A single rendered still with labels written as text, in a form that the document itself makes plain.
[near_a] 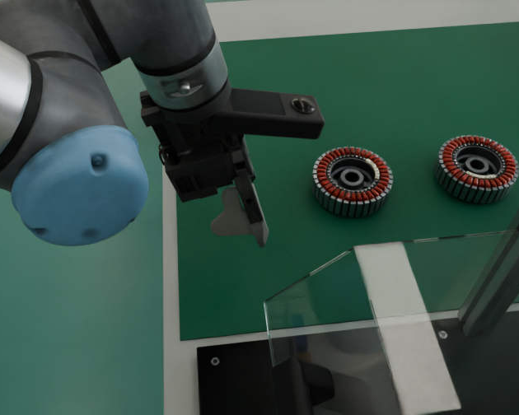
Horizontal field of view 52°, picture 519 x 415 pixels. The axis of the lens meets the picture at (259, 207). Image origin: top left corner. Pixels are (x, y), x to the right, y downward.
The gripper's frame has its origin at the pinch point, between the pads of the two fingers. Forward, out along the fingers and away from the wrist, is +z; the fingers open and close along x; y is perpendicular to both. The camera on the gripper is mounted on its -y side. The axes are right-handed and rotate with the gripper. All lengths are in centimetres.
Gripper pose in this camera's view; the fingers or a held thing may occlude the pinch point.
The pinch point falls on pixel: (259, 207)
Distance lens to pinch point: 64.9
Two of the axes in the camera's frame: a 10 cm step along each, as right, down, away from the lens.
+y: -9.6, 2.7, 0.6
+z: 2.2, 5.9, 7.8
